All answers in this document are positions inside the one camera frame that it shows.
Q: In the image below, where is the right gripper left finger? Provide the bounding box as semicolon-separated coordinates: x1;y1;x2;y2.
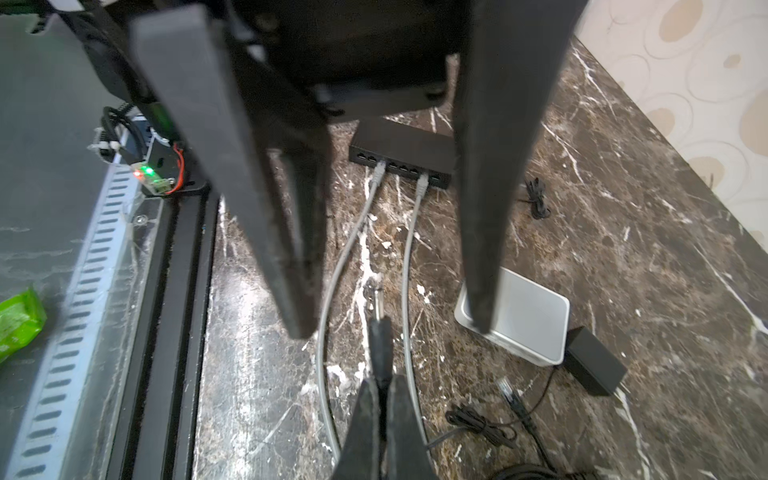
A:
331;379;381;480

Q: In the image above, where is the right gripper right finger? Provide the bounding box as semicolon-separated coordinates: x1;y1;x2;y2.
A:
385;375;438;479

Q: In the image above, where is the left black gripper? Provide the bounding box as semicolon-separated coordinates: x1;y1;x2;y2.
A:
59;1;469;339

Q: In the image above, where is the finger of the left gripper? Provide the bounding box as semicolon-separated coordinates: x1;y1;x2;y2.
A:
452;1;587;333

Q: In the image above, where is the grey ethernet cable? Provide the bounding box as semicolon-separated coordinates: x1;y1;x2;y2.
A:
400;172;431;445
314;158;388;448

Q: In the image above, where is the white rectangular device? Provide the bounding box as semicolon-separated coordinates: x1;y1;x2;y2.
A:
483;268;570;368

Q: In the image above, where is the small black adapter with cable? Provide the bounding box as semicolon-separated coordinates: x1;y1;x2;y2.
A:
367;287;630;451

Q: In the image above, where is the black power adapter with plug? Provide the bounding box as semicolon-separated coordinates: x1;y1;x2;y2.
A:
520;177;551;220

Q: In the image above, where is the colourful snack packet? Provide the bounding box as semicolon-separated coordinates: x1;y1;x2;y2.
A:
0;288;47;363

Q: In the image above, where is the coiled black cable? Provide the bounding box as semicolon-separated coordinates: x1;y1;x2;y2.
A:
487;377;595;480

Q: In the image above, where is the black front rail base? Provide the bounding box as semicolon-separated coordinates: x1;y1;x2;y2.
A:
1;1;219;479

